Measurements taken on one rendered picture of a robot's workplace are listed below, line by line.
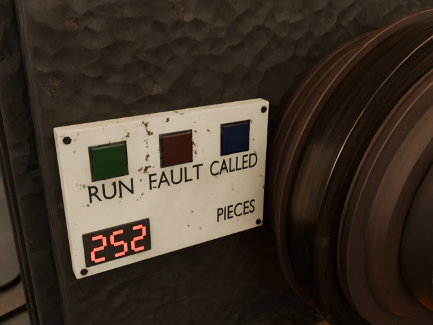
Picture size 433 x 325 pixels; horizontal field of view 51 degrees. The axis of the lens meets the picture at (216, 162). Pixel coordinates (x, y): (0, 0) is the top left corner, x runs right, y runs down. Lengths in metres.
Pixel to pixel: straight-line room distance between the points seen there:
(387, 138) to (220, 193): 0.22
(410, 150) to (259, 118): 0.18
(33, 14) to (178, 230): 0.30
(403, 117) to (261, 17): 0.20
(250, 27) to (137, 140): 0.19
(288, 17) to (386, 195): 0.25
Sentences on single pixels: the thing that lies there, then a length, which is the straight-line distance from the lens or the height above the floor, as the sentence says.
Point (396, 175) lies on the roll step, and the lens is 0.53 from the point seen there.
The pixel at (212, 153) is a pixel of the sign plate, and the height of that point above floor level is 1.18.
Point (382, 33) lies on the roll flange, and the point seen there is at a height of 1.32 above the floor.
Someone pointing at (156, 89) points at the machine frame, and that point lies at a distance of 0.53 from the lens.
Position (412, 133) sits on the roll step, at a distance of 0.54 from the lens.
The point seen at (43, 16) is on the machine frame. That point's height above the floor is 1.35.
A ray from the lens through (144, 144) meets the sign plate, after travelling 0.52.
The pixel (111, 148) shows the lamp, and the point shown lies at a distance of 0.50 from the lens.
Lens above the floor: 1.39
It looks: 23 degrees down
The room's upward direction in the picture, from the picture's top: straight up
